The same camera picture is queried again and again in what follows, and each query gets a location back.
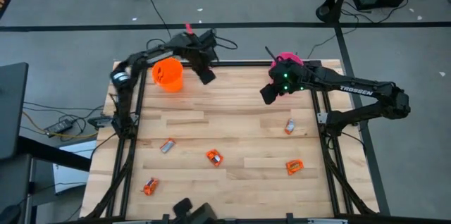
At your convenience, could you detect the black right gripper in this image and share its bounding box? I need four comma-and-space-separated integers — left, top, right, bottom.
259, 58, 313, 106

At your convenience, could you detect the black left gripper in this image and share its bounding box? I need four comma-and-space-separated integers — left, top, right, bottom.
172, 33, 217, 86

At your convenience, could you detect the orange silver Reese's pack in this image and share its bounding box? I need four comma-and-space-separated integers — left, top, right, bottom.
284, 118, 296, 135
160, 138, 176, 154

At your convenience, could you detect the orange halloween bucket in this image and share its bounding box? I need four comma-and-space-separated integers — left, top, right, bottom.
152, 57, 185, 94

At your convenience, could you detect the pink halloween bucket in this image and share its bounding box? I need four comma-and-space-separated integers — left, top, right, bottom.
269, 51, 304, 77

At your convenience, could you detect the black floor strip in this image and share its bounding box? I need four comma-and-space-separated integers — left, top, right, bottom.
0, 22, 451, 33
318, 0, 392, 217

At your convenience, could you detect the black bulky object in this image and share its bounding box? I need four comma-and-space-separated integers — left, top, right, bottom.
171, 197, 218, 224

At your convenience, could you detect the black power adapter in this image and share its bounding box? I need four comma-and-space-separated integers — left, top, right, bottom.
44, 118, 74, 135

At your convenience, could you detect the white board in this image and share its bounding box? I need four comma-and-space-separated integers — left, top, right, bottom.
52, 139, 98, 196

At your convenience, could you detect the black beam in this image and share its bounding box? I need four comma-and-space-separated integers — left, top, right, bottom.
16, 135, 92, 173

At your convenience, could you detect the dark grey panel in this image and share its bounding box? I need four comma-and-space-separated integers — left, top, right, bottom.
0, 62, 30, 161

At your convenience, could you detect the dark grey furniture piece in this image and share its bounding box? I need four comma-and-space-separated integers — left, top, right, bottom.
0, 153, 36, 224

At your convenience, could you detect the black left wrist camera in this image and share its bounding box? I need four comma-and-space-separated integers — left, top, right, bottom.
196, 29, 218, 51

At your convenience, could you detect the black aluminium table frame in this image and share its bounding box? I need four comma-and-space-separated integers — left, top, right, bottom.
80, 58, 380, 224

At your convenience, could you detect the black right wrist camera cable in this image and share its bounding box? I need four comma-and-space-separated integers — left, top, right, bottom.
264, 45, 278, 61

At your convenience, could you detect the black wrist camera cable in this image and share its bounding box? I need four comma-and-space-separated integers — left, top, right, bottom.
264, 45, 278, 61
214, 35, 239, 51

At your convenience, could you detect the black left wrist camera cable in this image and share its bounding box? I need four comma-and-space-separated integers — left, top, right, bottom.
214, 35, 239, 51

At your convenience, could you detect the grey metal base plate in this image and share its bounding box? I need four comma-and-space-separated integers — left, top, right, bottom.
87, 116, 114, 129

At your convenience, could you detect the yellow floor cable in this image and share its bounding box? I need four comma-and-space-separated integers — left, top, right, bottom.
21, 110, 99, 139

